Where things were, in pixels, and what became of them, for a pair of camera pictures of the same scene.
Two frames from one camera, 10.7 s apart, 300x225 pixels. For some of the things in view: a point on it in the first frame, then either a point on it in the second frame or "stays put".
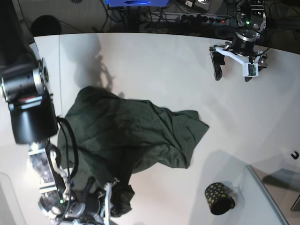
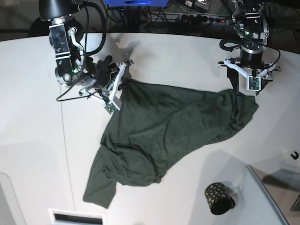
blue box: (137, 3) stays put
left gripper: (85, 210) → (105, 77)
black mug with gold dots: (219, 200) stays put
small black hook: (296, 155) stays put
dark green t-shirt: (109, 138) → (152, 127)
